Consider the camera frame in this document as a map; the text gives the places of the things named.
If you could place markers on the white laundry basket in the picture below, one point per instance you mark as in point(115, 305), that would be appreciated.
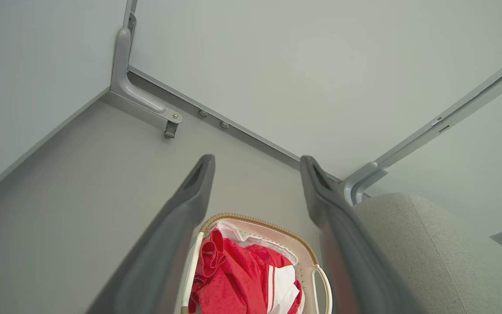
point(308, 267)

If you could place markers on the grey upholstered seat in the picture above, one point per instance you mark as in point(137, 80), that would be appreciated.
point(429, 261)

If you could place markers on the metal caster wheel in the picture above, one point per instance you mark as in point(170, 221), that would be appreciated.
point(171, 129)

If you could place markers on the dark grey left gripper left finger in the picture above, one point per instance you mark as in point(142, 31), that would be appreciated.
point(159, 261)

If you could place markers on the red and white garment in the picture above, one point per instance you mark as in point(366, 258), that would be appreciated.
point(233, 279)

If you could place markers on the grey double partition post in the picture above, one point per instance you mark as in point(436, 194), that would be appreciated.
point(451, 117)

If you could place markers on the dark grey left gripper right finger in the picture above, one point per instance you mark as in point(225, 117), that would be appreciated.
point(355, 261)

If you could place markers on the small round panel foot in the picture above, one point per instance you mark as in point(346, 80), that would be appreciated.
point(224, 124)
point(202, 113)

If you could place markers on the white sheet basket liner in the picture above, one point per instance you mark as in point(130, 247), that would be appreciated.
point(235, 230)

